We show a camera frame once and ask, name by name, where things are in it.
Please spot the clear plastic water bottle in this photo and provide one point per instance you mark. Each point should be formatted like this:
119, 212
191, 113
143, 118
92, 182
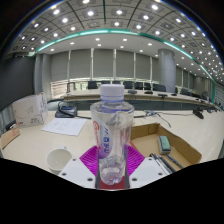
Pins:
111, 133

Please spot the large white cardboard box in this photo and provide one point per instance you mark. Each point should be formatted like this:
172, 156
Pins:
30, 110

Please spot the flat round red coaster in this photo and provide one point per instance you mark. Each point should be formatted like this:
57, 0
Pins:
123, 184

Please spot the grey whiteboard eraser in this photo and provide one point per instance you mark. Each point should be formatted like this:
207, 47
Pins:
164, 144

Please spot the white printed paper sheet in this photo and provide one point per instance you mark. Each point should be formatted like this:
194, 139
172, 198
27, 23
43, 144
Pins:
65, 126

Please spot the row of black office chairs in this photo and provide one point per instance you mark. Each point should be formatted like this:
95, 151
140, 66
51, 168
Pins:
128, 84

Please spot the group of round ceiling lights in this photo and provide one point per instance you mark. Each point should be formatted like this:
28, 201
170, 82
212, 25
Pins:
90, 13

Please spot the white ceramic mug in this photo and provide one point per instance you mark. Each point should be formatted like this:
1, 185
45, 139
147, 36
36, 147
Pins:
58, 161

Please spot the black desk bag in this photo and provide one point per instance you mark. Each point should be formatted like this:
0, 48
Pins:
66, 112

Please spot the black desk microphone base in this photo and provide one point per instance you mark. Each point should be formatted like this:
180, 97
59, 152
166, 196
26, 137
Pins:
198, 114

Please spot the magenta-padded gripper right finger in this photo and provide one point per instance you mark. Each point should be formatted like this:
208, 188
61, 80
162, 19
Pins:
135, 160

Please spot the black marker pen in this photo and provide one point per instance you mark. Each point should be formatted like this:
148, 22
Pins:
161, 163
175, 161

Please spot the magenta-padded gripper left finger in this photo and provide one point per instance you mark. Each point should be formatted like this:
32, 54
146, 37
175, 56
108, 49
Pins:
88, 160

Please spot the brown cardboard box red flap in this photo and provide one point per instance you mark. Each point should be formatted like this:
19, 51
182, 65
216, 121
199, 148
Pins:
148, 145

